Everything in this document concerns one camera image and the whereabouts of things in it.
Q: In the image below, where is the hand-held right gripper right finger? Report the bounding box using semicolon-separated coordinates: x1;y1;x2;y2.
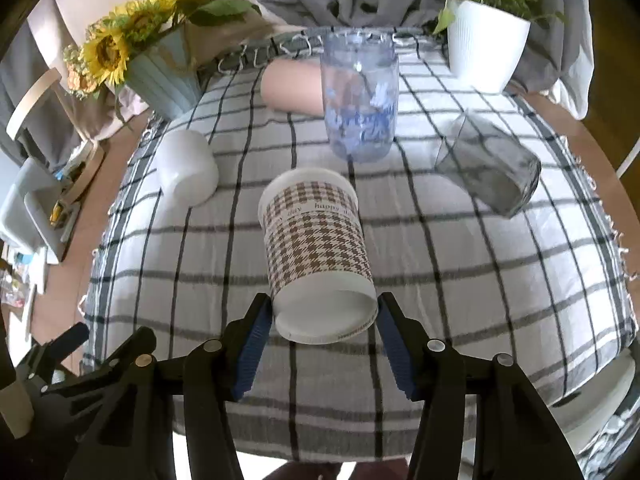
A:
377;292;586;480

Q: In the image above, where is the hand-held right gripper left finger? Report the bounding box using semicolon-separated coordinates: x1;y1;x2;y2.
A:
62;293;274;480

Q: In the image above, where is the brown houndstooth paper cup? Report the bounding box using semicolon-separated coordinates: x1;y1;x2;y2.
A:
257;167;379;346

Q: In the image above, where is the pink cup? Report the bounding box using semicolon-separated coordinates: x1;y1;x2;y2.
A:
260;60;326;116

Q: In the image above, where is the grey checkered tablecloth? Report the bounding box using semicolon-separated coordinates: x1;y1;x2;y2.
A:
80;27;640;463

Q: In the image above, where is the white storage box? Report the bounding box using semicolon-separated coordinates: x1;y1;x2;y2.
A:
0;157;81;263

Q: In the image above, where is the white mug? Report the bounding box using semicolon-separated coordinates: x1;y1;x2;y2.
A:
152;130;220;207

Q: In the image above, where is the grey glass tumbler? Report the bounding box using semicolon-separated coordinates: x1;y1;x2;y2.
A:
434;112;542;218

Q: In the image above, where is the wooden chair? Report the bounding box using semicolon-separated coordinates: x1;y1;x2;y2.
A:
6;69;108;201

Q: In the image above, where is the blue patterned glass jar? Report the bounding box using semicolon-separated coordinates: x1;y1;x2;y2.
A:
319;30;400;163

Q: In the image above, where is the light blue ribbed flowerpot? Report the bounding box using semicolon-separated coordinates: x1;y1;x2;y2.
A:
117;27;203;118

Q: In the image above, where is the sunflower bouquet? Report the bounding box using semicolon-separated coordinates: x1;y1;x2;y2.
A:
62;0;263;100

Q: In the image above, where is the white ribbed plant pot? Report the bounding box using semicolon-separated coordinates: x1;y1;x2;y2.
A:
446;0;532;95

